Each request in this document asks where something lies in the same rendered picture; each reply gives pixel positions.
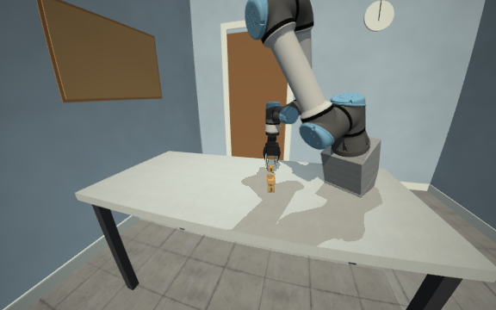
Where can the tan rectangular tray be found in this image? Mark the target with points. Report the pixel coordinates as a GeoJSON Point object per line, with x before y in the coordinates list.
{"type": "Point", "coordinates": [271, 178]}

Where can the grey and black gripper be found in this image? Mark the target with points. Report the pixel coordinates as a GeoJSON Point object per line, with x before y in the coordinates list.
{"type": "Point", "coordinates": [271, 149]}

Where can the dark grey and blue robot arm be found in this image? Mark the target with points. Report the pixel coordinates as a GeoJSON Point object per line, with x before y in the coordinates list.
{"type": "Point", "coordinates": [323, 123]}

